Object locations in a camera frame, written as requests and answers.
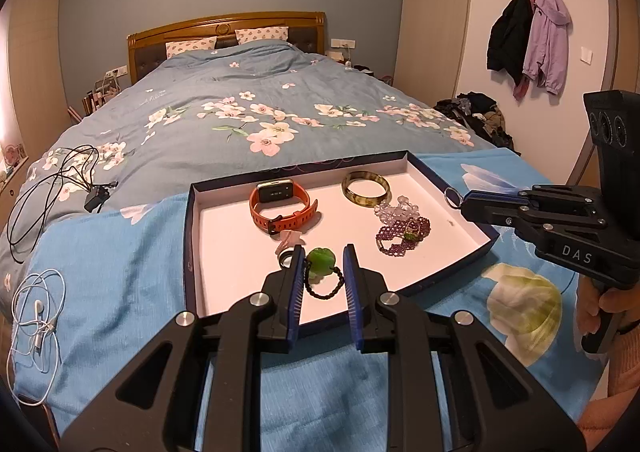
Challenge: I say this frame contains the bedside clutter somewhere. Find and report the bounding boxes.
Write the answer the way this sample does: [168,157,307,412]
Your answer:
[67,74,123,123]

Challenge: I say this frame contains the white earphones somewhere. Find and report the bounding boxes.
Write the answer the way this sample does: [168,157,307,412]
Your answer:
[10,268,68,405]

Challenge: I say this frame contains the bright blue printed blanket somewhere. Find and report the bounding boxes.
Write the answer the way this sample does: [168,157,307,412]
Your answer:
[10,152,608,452]

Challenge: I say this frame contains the olive bangle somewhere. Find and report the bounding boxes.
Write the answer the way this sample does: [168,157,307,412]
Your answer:
[341,171,391,209]

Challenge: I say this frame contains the spotted pillow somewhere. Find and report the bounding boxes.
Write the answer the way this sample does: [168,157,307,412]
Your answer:
[235,26,290,45]
[165,38,218,60]

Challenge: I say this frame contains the bedside table items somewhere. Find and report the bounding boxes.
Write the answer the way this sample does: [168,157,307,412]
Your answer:
[342,59,396,82]

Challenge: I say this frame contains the purple jacket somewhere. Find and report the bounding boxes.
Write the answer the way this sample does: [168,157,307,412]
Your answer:
[514,0,572,102]

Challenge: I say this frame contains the person's right forearm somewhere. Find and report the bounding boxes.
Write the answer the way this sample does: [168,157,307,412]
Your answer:
[577,327,640,452]

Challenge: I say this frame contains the black charger cable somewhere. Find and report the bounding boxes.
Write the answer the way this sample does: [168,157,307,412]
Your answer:
[7,146,118,263]

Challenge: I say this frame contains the dark blue shallow box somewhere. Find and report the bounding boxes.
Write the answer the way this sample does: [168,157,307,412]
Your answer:
[184,150,501,333]

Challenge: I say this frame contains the wooden headboard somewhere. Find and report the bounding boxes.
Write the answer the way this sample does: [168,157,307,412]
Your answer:
[126,12,328,85]

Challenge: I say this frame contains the clear bead bracelet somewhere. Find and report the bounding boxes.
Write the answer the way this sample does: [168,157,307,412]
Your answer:
[374,197,418,227]

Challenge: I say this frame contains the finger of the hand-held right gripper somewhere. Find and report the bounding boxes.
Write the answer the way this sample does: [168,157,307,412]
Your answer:
[465,185,602,213]
[461,203,557,243]

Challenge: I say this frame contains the dark clothes pile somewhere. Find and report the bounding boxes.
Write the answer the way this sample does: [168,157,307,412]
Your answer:
[432,92,521,155]

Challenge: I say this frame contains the black coat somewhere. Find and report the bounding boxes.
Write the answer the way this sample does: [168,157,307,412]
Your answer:
[487,0,533,87]

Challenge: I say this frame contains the grey-blue floral duvet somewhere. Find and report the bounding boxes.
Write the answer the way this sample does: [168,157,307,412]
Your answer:
[0,42,496,317]

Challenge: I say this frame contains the orange smartwatch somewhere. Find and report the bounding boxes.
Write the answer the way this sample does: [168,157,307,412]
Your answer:
[249,178,321,235]

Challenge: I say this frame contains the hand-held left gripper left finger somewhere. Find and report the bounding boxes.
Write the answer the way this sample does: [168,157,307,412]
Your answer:
[60,244,307,452]

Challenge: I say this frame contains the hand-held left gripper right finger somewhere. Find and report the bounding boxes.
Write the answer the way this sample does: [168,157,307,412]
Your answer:
[342,243,586,452]

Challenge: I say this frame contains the person's right hand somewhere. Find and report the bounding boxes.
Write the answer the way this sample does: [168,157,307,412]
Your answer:
[574,276,640,333]

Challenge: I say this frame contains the purple bead bracelet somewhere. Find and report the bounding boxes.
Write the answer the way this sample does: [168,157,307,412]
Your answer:
[375,217,432,257]

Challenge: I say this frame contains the green pendant with black cord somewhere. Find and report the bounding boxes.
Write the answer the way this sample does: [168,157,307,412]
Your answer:
[304,247,347,301]

